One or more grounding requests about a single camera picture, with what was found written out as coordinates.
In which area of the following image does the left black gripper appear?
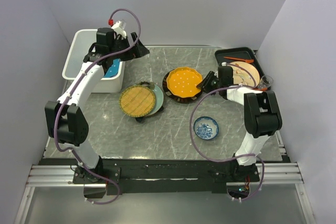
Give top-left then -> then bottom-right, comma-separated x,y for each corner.
110,32 -> 150,61

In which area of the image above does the yellow dotted scalloped plate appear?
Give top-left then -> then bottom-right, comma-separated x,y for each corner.
166,67 -> 203,98

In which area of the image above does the dark brown patterned plate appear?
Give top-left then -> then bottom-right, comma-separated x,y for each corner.
162,71 -> 203,104

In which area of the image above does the teal dotted scalloped plate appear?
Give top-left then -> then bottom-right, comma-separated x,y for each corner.
104,59 -> 120,78

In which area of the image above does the woven bamboo plate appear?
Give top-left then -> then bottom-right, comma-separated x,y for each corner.
119,85 -> 156,118

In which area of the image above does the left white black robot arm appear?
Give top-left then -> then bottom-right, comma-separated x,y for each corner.
45,28 -> 150,183

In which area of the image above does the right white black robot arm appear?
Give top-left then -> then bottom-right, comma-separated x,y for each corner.
196,64 -> 282,181

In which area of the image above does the white plastic bin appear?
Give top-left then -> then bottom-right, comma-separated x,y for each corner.
62,29 -> 125,93

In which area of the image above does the beige leaf pattern plate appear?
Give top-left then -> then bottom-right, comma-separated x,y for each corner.
229,61 -> 260,88

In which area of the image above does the orange plastic knife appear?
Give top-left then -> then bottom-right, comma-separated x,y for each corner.
223,57 -> 254,63

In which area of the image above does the blue white porcelain bowl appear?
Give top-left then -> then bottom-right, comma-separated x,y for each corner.
193,116 -> 219,141

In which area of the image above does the black rectangular tray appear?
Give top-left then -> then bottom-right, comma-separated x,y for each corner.
215,47 -> 265,77

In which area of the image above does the pale green plate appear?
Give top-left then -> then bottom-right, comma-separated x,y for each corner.
146,83 -> 164,116

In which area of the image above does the clear plastic cup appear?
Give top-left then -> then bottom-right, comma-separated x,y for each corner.
257,75 -> 274,91

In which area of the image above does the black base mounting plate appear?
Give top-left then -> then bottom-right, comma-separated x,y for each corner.
38,157 -> 260,199

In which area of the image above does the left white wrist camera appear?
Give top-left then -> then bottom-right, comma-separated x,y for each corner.
108,19 -> 126,34

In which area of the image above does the aluminium rail frame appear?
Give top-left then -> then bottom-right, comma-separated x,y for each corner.
14,163 -> 316,223

